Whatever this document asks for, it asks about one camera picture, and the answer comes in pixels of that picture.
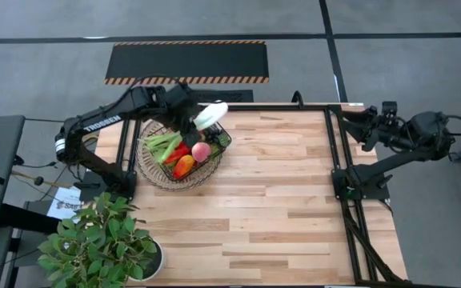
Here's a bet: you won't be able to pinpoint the pink peach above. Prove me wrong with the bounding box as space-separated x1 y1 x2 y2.
191 142 213 163

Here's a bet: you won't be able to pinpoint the black floor grate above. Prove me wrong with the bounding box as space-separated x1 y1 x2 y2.
190 89 255 104

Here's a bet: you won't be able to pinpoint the green leafy plant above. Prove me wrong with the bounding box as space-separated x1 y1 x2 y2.
37 191 159 288

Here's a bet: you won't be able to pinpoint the orange red mango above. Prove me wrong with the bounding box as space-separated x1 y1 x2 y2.
173 154 197 180

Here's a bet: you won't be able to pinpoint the white printed paper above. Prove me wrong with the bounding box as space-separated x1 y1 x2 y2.
46 186 84 220

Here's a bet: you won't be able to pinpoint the round woven placemat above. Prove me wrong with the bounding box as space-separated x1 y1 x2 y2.
135 119 223 192

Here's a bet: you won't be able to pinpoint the white plant pot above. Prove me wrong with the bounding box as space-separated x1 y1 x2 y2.
128 238 165 283

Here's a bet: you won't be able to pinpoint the black wire basket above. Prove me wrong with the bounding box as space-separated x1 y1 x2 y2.
144 119 233 183

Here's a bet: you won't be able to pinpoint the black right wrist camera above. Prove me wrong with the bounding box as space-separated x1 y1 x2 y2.
381 101 399 118

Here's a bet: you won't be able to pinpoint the black hazard striped floor mat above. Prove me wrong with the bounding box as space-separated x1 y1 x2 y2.
104 39 271 86

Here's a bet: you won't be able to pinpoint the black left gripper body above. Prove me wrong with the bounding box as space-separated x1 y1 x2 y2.
162 82 206 134

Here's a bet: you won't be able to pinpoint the black cable loop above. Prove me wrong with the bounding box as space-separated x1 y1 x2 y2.
291 90 305 109

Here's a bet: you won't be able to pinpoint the yellow cable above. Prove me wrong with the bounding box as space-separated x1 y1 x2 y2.
11 170 74 189

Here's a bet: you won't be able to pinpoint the red bell pepper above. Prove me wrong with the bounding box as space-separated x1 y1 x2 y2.
164 143 192 166

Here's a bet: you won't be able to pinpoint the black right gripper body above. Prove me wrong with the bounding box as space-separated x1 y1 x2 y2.
371 115 414 151

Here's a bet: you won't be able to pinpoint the dark grapes with leaf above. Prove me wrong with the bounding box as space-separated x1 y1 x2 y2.
204 123 232 149

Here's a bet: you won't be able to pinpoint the green white celery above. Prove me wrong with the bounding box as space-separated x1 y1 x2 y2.
144 100 230 165

